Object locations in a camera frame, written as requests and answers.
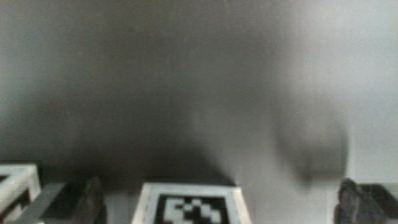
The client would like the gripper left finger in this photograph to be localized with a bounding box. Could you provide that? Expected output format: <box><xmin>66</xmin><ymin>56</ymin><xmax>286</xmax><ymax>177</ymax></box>
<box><xmin>11</xmin><ymin>178</ymin><xmax>107</xmax><ymax>224</ymax></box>

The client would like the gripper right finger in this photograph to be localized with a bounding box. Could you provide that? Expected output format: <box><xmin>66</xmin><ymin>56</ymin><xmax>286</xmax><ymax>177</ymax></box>
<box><xmin>334</xmin><ymin>179</ymin><xmax>398</xmax><ymax>224</ymax></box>

